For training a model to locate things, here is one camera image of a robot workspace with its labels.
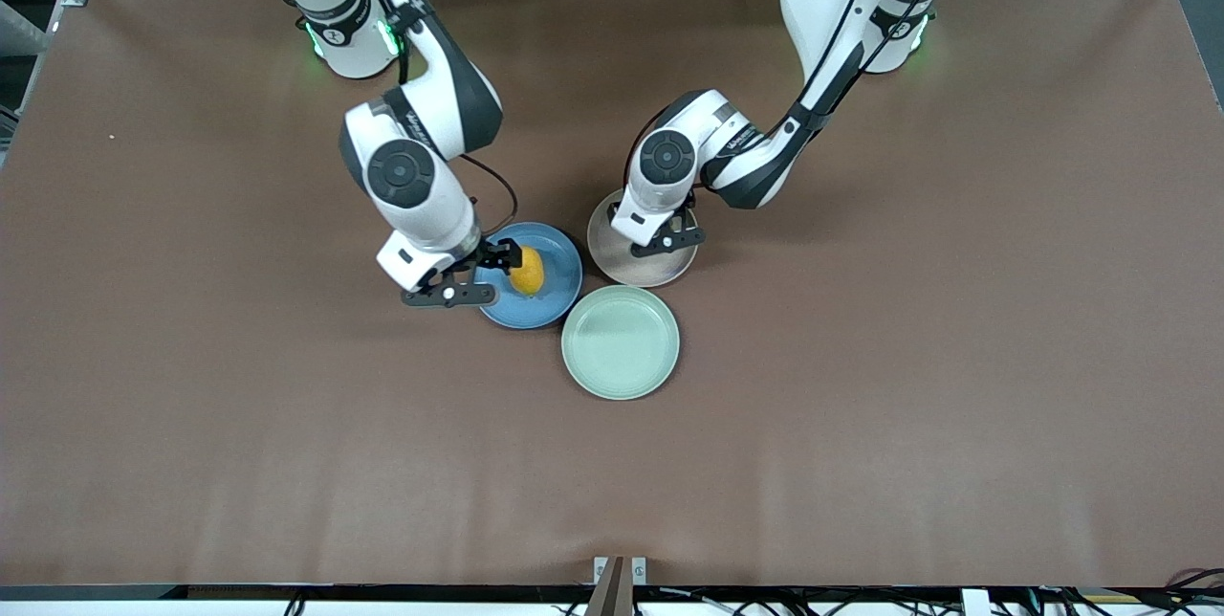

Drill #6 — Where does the yellow lemon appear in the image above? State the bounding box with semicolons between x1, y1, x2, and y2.
508;247;547;297

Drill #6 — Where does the beige plate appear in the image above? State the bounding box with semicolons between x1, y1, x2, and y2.
587;190;700;289

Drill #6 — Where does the blue plate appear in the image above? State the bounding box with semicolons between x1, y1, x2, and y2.
475;222;584;330

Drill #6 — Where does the pale green plate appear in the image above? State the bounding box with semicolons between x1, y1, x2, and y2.
560;285;681;401

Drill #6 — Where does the brown table cover sheet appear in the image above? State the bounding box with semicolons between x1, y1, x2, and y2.
0;0;1224;588

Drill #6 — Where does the black left camera mount bracket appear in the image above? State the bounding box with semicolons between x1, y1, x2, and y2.
629;227;708;259

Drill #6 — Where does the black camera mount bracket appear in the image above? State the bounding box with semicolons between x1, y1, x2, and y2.
629;227;708;259
401;281;500;309

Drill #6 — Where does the black right camera mount bracket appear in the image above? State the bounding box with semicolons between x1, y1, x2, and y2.
401;281;500;309

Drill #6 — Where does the metal table edge bracket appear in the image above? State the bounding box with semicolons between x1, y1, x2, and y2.
585;556;648;616

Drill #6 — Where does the black table edge rail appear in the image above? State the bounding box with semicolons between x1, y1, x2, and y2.
0;583;1224;604

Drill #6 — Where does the black cable bundle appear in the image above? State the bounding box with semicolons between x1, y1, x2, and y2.
1159;566;1224;609

